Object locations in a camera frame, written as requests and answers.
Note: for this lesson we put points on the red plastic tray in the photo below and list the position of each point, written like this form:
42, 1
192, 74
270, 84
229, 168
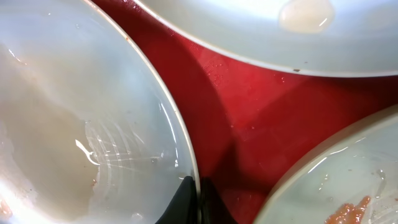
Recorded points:
248, 125

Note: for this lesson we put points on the white top plate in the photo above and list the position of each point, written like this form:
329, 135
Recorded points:
319, 38

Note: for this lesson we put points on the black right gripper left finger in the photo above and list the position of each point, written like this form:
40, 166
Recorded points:
182, 209

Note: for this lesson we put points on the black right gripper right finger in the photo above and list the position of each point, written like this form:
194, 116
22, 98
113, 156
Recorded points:
213, 209

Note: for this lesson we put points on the white plate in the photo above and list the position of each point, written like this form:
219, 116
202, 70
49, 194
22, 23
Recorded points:
358, 161
89, 131
319, 38

